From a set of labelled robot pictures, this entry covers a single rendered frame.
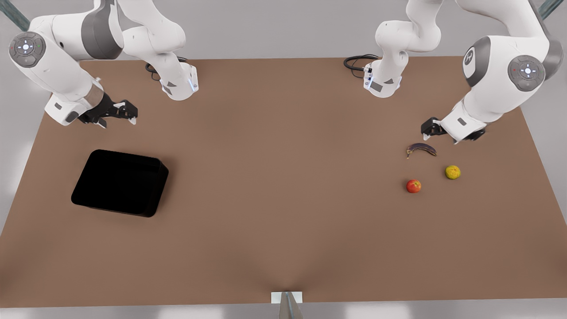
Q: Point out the yellow-green round fruit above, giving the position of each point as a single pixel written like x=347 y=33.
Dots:
x=452 y=172

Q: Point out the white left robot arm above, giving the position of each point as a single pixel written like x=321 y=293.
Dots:
x=500 y=71

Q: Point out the dark overripe banana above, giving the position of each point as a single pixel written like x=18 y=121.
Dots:
x=423 y=148

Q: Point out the silver frame post with foot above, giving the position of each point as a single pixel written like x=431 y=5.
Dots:
x=288 y=303

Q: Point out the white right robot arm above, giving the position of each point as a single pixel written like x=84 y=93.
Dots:
x=66 y=66

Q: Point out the red apple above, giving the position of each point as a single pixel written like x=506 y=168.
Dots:
x=413 y=186

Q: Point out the black storage box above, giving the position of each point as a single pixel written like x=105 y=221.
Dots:
x=119 y=182

